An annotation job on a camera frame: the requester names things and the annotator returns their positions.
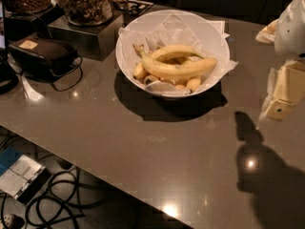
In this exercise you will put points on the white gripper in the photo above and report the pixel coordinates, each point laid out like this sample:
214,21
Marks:
291,32

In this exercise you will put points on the large front yellow banana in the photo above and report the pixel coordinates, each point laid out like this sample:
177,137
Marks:
174,71

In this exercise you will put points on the white bowl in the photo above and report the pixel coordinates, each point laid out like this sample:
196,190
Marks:
173,53

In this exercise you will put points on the upper back yellow banana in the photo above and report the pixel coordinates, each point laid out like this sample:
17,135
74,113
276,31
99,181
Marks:
176,50

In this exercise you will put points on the white paper liner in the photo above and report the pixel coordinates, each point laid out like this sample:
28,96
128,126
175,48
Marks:
168,27

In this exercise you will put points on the small bananas under bunch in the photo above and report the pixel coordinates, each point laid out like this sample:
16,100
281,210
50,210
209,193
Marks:
157,84

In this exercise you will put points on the dark square jar stand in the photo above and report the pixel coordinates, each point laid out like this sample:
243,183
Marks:
95,42

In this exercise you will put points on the glass jar of granola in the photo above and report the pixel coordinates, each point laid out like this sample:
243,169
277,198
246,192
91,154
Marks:
87,12

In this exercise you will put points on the black monitor stand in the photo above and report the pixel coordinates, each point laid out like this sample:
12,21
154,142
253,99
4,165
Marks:
8,78

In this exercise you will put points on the white box on floor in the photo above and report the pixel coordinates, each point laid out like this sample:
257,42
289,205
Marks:
23,179

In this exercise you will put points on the blue item on floor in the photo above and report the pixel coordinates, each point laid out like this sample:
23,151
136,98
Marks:
7,158

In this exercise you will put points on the white power plug on floor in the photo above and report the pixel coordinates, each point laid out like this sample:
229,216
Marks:
11,221

